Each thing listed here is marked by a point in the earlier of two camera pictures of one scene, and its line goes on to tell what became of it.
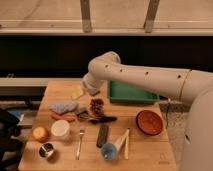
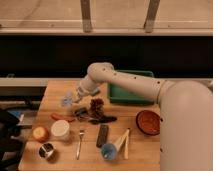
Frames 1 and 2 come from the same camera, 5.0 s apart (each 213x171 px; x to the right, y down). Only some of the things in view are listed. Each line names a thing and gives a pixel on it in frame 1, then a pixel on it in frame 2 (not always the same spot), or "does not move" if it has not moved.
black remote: [102, 135] does not move
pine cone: [96, 106] does not move
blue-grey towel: [64, 107] → [66, 101]
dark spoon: [104, 119] does not move
